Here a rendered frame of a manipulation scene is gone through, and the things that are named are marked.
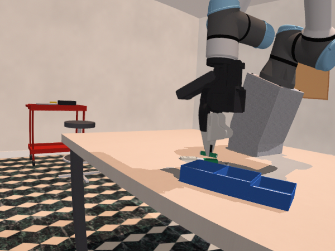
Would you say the grey domino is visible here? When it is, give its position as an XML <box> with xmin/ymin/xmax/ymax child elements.
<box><xmin>180</xmin><ymin>156</ymin><xmax>197</xmax><ymax>161</ymax></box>

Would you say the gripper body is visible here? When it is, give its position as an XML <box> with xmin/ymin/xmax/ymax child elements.
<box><xmin>200</xmin><ymin>57</ymin><xmax>246</xmax><ymax>113</ymax></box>

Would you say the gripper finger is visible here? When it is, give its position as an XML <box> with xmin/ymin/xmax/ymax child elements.
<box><xmin>210</xmin><ymin>110</ymin><xmax>233</xmax><ymax>153</ymax></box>
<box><xmin>198</xmin><ymin>95</ymin><xmax>227</xmax><ymax>156</ymax></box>

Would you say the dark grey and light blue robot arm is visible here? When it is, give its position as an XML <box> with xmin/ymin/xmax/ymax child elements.
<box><xmin>176</xmin><ymin>0</ymin><xmax>335</xmax><ymax>100</ymax></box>

